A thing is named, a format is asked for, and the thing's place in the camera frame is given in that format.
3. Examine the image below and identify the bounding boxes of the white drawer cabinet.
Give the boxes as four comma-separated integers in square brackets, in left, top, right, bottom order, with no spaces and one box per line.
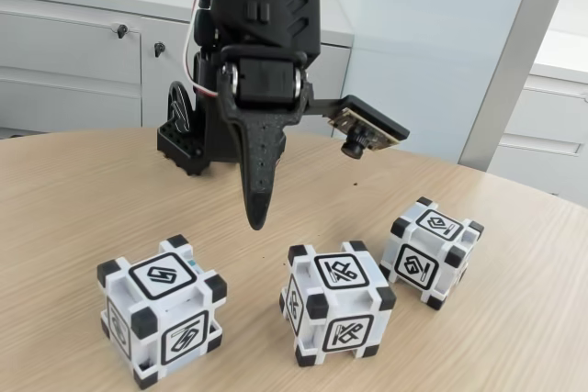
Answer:
[494,28,588,209]

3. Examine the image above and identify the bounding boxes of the gripper camera module with mount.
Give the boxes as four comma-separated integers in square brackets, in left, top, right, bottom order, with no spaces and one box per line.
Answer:
[308,94,411,159]

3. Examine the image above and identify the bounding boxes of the white cube with crossed symbol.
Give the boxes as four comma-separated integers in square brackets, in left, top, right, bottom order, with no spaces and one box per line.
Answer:
[278,240,398,368]

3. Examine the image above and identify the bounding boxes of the white and red servo cable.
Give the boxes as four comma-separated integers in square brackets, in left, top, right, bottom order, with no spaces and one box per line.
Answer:
[182,0,266,99]

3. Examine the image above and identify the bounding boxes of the grey filing cabinet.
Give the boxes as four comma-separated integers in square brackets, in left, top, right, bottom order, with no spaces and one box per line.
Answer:
[0,0,355,139]

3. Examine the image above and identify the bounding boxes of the white cube with S symbol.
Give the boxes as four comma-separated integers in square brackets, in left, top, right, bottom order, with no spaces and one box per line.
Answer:
[96,234,229,387]

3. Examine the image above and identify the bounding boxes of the grey metal partition post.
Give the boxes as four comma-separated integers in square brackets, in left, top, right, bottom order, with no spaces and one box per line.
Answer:
[458,0,581,169]

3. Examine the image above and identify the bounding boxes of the white cube with box symbol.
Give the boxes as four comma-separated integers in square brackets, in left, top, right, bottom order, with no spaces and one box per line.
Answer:
[379,196,485,311]

